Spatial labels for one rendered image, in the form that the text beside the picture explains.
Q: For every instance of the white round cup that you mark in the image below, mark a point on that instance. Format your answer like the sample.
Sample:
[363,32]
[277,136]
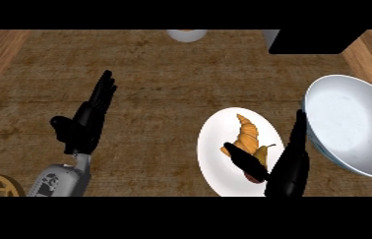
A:
[186,35]

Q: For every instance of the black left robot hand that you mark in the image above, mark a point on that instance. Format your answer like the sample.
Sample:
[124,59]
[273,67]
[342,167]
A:
[84,121]

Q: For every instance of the large white bowl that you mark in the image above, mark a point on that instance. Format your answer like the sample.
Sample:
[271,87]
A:
[341,125]

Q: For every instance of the yellow-green pear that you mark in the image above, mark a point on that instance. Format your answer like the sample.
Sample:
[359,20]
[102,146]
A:
[261,154]

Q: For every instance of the brown round wooden object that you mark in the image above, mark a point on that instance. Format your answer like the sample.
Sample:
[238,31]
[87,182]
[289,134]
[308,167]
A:
[7,186]

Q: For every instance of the grey appliance side panel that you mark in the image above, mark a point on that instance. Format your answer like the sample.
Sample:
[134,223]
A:
[270,38]

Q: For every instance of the black box appliance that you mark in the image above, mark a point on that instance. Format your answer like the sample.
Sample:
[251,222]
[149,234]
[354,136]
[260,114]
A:
[310,41]

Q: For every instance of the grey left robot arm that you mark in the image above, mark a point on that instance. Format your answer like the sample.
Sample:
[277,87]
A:
[60,179]

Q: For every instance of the white oval plate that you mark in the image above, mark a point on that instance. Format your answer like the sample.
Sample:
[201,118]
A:
[223,157]

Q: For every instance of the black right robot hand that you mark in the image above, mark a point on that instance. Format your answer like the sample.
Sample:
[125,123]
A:
[288,164]

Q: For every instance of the golden brown croissant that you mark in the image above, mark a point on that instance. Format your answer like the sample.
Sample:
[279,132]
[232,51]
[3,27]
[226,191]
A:
[248,136]

